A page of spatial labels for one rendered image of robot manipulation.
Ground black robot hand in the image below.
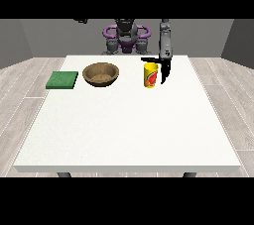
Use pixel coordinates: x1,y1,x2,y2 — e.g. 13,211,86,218
72,18,89,25
140,56,173,85

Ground yellow cup with melon print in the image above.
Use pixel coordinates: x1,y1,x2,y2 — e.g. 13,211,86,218
143,62,160,89

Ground brown wooden bowl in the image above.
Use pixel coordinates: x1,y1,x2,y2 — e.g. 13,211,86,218
81,61,120,87

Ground green square pad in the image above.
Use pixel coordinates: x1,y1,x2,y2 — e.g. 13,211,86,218
45,70,79,90

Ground grey robot trunk purple rings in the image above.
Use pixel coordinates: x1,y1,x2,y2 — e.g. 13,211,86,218
101,18,153,56

